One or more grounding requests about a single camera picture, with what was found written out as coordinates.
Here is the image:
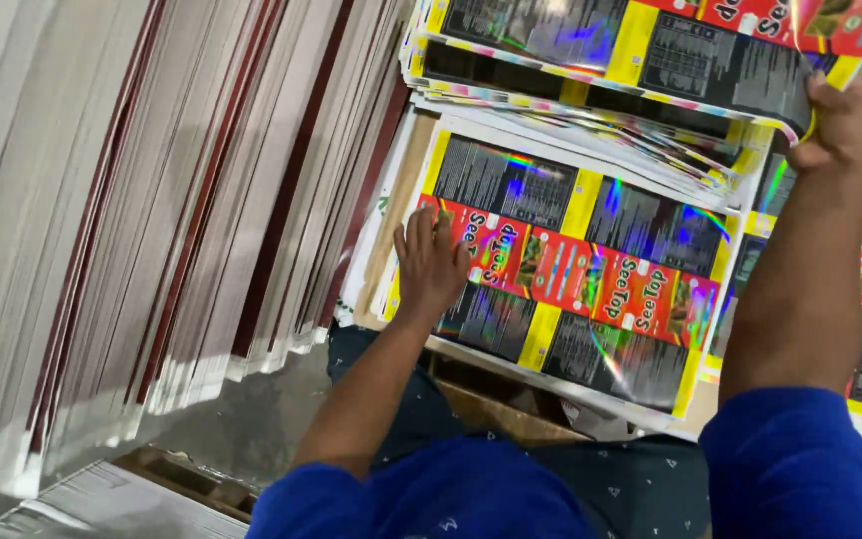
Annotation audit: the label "person's right hand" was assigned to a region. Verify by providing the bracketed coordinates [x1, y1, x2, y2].
[786, 70, 862, 178]

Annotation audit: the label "person's left hand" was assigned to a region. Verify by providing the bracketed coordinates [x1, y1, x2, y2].
[392, 206, 471, 320]

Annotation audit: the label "bundle of holographic printed sheets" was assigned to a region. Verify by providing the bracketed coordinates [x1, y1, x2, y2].
[399, 0, 862, 212]

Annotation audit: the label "wooden pallet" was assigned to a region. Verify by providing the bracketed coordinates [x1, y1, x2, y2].
[428, 350, 593, 448]
[111, 447, 261, 523]

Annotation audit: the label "dark patterned trousers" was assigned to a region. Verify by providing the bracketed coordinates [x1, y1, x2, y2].
[325, 320, 713, 539]

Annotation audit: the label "tall stack of white sheets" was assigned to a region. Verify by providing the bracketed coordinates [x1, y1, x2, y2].
[0, 0, 421, 518]

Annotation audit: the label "blue shirt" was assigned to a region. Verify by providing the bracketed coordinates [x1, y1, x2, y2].
[246, 387, 862, 539]

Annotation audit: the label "low stack of grey sheets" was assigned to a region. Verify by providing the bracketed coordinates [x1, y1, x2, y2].
[0, 460, 252, 539]

